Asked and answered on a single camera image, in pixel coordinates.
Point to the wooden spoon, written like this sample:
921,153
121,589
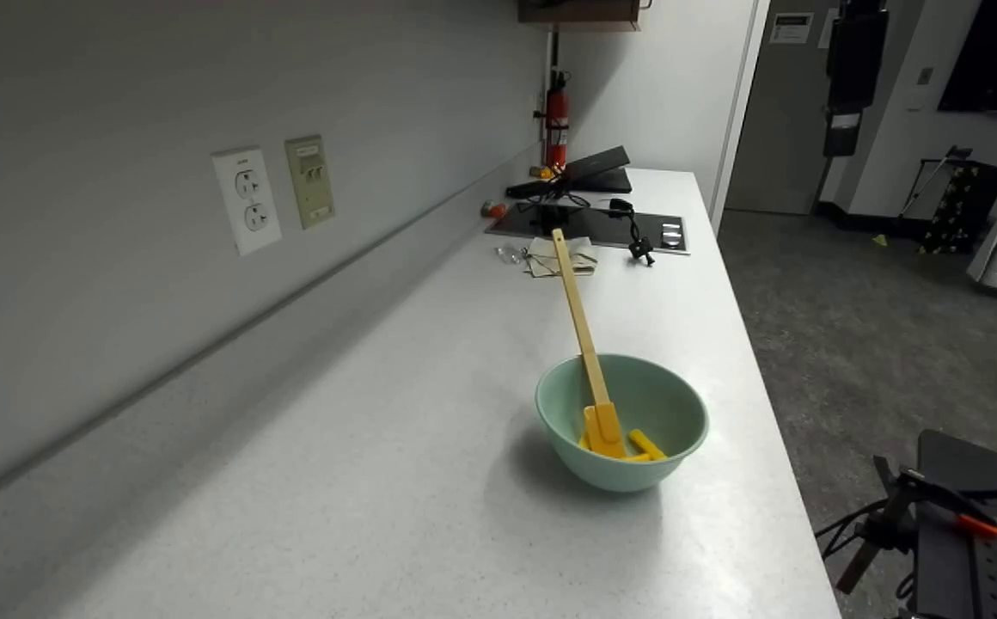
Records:
578,310

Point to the mint green bowl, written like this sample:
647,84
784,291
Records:
658,400

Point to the clear plastic piece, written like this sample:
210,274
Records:
512,256

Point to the beige cloth bag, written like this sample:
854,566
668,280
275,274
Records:
546,260

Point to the small red object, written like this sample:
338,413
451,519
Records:
498,212

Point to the black tools pile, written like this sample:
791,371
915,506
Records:
590,224

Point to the yellow food stick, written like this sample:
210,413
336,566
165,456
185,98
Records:
647,446

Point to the red fire extinguisher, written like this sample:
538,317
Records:
555,114

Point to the grey door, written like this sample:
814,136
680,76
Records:
780,126

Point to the white paper sign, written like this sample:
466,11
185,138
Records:
791,27

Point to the black perforated table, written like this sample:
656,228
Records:
986,528

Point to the small black clamp mount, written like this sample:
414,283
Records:
637,233

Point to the beige wall switch plate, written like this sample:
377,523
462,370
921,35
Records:
312,180

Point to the white wall power outlet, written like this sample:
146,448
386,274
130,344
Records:
250,201

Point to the wooden wall shelf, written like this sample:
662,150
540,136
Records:
578,8

